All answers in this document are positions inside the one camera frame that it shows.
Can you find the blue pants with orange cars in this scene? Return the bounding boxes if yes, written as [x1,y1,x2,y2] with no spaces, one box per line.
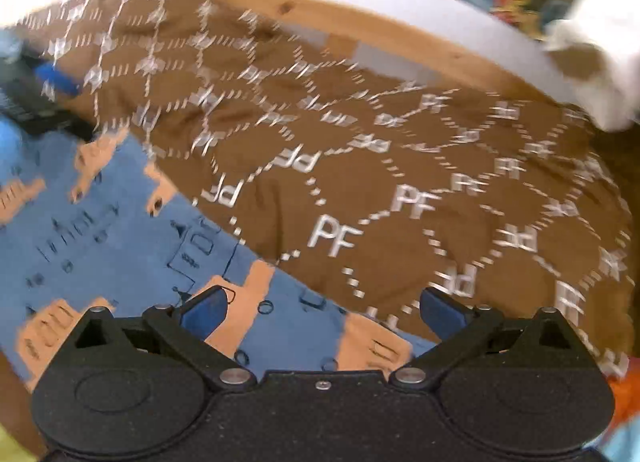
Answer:
[1,121,431,387]

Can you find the colour block patchwork quilt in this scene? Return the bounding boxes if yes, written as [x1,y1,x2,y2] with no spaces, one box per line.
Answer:
[1,358,639,461]

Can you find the brown PF patterned blanket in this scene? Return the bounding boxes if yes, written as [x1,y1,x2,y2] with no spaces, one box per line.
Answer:
[18,0,634,375]

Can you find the white cream hanging garment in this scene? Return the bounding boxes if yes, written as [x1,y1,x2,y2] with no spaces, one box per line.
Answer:
[544,0,639,133]

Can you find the wooden bed frame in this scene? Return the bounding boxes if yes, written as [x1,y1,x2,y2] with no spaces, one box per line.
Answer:
[221,0,557,102]

